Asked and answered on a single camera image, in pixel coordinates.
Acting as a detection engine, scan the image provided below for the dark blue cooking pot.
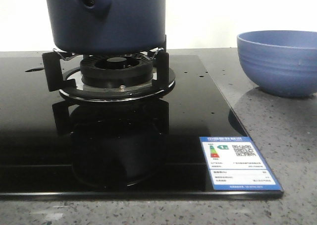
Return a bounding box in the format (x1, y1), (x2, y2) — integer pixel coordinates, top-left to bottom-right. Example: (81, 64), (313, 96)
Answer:
(46, 0), (165, 55)

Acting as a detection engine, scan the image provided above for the light blue ribbed bowl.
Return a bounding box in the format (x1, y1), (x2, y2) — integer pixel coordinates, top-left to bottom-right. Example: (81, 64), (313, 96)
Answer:
(237, 30), (317, 97)

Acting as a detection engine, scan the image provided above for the black metal pot support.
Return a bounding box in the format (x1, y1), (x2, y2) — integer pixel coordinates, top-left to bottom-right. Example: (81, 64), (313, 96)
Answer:
(42, 42), (175, 103)

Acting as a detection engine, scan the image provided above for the black round gas burner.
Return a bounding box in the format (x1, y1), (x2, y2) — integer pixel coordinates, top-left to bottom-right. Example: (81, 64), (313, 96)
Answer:
(80, 54), (153, 88)

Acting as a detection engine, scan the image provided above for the blue energy label sticker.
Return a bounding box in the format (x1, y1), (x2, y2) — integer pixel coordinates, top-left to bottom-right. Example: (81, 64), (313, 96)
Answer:
(200, 136), (283, 192)

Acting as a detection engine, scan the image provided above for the black glass gas cooktop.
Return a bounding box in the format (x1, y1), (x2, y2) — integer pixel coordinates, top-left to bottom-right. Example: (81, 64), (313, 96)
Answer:
(0, 56), (284, 200)

